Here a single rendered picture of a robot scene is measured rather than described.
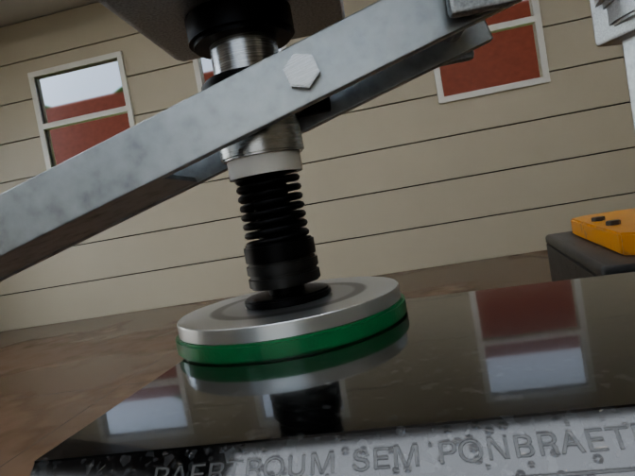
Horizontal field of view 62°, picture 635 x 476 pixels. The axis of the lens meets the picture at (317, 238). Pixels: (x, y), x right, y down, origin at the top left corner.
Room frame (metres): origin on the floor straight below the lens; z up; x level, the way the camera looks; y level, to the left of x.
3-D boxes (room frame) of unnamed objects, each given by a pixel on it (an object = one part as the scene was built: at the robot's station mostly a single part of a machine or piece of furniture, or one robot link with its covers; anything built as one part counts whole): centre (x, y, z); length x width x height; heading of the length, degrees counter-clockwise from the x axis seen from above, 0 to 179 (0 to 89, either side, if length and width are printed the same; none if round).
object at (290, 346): (0.51, 0.04, 0.82); 0.22 x 0.22 x 0.04
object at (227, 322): (0.51, 0.04, 0.82); 0.21 x 0.21 x 0.01
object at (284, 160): (0.51, 0.04, 0.97); 0.07 x 0.07 x 0.04
